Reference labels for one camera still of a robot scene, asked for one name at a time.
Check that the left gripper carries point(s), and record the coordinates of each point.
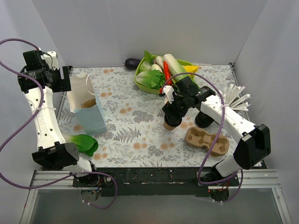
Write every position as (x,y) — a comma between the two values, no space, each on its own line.
(64,78)

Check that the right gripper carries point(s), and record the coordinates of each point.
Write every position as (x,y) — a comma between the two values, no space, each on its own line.
(172,115)

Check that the light blue paper bag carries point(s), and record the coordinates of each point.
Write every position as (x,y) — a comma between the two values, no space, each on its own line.
(91,119)

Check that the pulp cup carrier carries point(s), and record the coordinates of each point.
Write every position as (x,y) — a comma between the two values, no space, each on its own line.
(89,103)

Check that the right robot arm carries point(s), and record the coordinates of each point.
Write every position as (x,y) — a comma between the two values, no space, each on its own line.
(254,143)

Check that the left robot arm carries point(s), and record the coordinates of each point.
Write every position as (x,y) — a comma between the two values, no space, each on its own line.
(41,78)

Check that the stack of black lids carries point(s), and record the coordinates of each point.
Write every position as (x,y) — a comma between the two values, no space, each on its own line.
(202,120)

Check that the stack of pulp cup carriers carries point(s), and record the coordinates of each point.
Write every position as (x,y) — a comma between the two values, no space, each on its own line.
(199,138)

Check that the green lettuce head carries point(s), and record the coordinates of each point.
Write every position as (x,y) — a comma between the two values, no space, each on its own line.
(151,79)

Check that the floral table mat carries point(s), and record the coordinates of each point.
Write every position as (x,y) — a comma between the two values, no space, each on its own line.
(135,135)

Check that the napa cabbage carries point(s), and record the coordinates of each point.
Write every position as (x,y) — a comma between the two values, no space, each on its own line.
(175,68)

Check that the green plastic vegetable tray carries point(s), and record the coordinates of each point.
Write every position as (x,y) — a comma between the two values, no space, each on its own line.
(146,64)

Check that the yellow pepper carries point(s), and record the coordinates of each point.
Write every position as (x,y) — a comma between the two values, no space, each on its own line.
(192,69)

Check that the cup of white straws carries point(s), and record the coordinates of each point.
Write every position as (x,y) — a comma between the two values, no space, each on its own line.
(234,100)

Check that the dark purple eggplant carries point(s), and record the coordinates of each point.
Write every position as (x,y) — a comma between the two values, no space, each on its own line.
(132,63)

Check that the green bok choy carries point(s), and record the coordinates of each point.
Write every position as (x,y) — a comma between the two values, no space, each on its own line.
(85,143)

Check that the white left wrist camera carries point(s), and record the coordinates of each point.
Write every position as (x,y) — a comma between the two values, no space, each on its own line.
(50,59)

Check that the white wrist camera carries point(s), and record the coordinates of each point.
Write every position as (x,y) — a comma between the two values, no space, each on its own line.
(167,91)
(50,59)

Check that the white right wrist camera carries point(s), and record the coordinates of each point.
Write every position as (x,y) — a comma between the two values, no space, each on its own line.
(167,91)

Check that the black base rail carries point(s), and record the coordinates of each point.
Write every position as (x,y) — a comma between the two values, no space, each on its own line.
(157,181)

